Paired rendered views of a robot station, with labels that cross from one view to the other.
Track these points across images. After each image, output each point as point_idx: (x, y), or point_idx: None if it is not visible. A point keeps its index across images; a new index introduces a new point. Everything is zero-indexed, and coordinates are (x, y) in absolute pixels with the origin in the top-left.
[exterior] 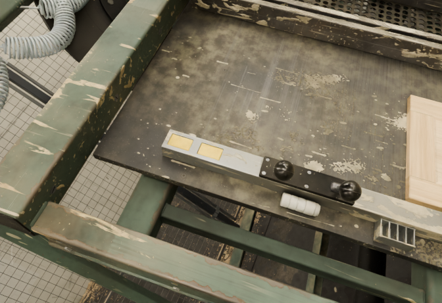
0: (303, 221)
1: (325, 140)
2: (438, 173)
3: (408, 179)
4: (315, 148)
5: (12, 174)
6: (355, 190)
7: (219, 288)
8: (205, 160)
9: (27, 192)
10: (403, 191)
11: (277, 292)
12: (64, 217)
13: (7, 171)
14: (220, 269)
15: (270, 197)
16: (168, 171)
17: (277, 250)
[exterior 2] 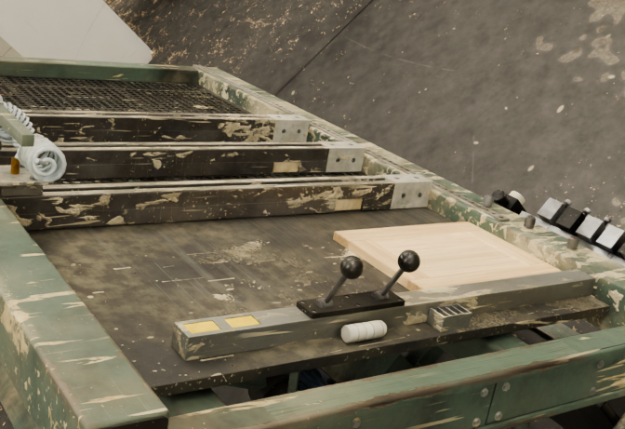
0: (379, 345)
1: (314, 288)
2: (422, 272)
3: (409, 284)
4: (314, 297)
5: (99, 388)
6: (415, 252)
7: (399, 390)
8: (248, 328)
9: (146, 391)
10: None
11: (437, 369)
12: (190, 422)
13: (89, 389)
14: (381, 380)
15: (332, 343)
16: (212, 368)
17: None
